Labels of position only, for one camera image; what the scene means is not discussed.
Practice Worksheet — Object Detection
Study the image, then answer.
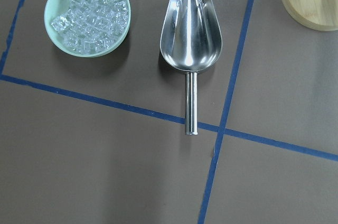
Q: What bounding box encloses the steel ice scoop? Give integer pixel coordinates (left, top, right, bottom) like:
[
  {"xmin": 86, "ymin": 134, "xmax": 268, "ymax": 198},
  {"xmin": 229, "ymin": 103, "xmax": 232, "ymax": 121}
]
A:
[{"xmin": 159, "ymin": 0, "xmax": 222, "ymax": 135}]

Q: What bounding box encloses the green bowl of ice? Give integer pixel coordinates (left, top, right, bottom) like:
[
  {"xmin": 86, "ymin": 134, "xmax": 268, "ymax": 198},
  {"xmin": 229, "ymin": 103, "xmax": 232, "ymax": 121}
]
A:
[{"xmin": 44, "ymin": 0, "xmax": 131, "ymax": 58}]

